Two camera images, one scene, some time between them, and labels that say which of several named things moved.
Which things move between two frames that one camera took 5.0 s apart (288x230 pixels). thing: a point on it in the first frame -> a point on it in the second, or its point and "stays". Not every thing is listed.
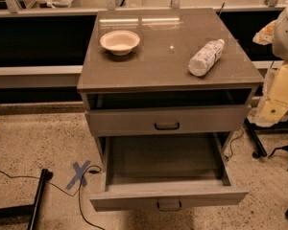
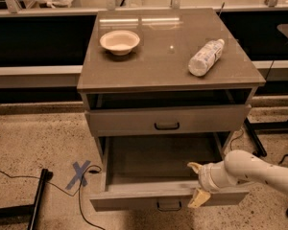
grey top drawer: [173, 120] stays
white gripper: [286, 37] -> [204, 177]
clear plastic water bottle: [205, 57] stays
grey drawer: [167, 172] stays
